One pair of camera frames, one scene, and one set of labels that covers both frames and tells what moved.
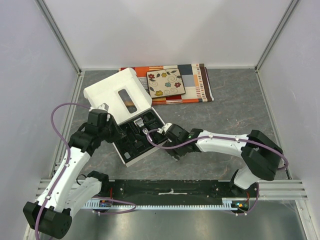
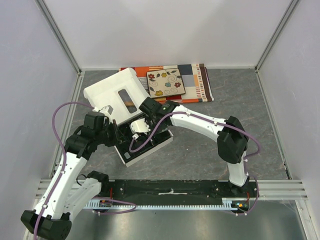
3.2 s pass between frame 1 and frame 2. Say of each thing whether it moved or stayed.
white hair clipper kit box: stayed
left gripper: stayed
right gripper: moved
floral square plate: stayed
